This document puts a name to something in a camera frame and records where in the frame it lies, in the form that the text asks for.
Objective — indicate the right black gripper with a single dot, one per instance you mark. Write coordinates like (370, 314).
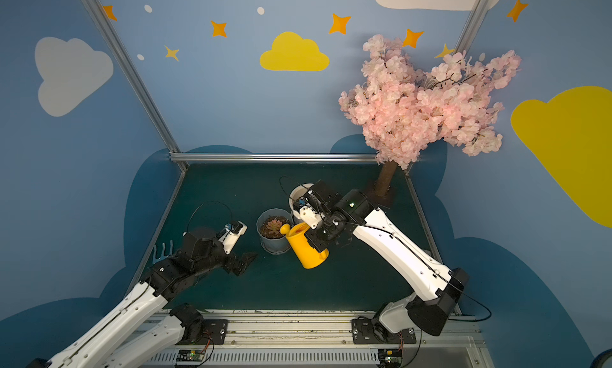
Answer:
(323, 229)

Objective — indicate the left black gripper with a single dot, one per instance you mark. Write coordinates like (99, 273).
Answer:
(232, 260)

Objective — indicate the yellow plastic watering can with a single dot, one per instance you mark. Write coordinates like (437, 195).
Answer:
(309, 257)

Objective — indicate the grey-blue pot with succulent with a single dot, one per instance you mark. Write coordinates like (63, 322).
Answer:
(269, 229)

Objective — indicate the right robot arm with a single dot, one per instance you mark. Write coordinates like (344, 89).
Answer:
(436, 288)

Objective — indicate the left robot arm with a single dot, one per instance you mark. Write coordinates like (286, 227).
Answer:
(202, 251)

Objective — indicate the white pot with succulent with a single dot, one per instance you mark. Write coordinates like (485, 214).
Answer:
(294, 198)

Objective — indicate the blue garden hand fork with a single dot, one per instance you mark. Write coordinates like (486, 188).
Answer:
(159, 254)

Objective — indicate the left green circuit board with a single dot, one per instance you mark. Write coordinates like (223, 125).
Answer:
(190, 356)

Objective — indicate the green circuit board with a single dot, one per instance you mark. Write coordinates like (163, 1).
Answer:
(390, 358)
(190, 356)

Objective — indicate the right green circuit board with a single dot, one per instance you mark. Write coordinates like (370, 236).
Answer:
(390, 358)

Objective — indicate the pink artificial blossom tree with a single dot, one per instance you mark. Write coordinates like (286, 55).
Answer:
(402, 110)

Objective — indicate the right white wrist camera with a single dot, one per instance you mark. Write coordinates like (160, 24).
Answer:
(309, 214)

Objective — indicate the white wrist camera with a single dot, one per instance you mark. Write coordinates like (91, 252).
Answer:
(231, 234)
(309, 214)

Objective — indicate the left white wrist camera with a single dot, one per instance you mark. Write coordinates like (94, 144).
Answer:
(231, 234)

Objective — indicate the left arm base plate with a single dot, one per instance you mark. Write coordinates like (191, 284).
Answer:
(199, 332)

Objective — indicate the aluminium front rail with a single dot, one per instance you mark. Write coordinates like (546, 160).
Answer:
(317, 339)

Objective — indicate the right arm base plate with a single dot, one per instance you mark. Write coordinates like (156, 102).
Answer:
(370, 332)

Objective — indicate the aluminium frame back rail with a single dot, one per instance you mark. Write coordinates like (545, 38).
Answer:
(273, 158)

